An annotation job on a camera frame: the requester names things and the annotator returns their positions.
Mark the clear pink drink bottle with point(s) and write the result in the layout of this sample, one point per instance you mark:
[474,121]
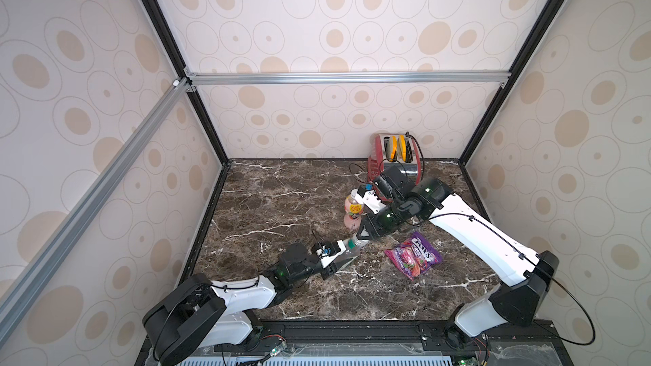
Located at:
[353,212]

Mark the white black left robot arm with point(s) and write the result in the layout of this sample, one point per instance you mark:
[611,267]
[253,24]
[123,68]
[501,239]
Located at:
[204,313]

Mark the aluminium diagonal frame bar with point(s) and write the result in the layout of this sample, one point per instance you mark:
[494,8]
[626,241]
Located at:
[49,259]

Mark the aluminium horizontal frame bar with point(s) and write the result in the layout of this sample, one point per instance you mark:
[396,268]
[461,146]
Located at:
[290,80]

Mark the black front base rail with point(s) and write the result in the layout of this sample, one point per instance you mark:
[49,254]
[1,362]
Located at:
[339,342]

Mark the green label water bottle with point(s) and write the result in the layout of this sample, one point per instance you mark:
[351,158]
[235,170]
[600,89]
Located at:
[352,249]

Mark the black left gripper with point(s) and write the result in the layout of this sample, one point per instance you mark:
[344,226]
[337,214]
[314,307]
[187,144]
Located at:
[328,272]

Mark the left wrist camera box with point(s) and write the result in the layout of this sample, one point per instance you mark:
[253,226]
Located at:
[328,252]

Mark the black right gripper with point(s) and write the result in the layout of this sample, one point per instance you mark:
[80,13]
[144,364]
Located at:
[366,229]

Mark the red and steel toaster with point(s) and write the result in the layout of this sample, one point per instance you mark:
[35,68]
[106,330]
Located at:
[377,163]

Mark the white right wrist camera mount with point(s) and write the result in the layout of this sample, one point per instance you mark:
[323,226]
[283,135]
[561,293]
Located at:
[366,196]

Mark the yellow toy toast slice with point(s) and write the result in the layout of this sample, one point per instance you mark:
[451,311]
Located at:
[391,148]
[404,149]

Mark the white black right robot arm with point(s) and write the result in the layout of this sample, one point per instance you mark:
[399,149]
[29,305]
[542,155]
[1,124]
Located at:
[525,276]

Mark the purple candy bag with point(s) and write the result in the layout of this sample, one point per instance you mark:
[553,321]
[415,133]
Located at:
[414,256]

